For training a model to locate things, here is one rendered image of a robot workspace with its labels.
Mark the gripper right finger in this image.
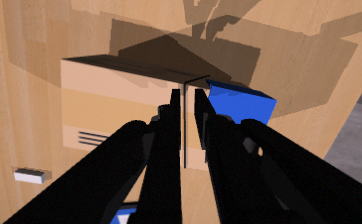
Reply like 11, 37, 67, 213
194, 89, 362, 224

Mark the blue notebook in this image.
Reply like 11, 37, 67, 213
110, 202, 137, 224

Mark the cardboard box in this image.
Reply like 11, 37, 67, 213
61, 54, 251, 171

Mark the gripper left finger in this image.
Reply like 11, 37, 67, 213
3, 89, 183, 224

